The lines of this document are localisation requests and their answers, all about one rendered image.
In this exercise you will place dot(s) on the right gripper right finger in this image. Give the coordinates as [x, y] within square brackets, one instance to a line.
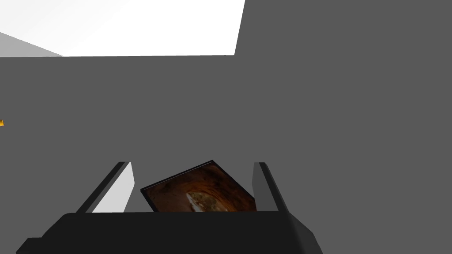
[265, 190]

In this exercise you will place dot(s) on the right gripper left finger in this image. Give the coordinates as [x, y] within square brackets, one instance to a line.
[114, 190]

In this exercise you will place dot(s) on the brown picture in black frame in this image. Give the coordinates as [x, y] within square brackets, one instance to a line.
[197, 192]

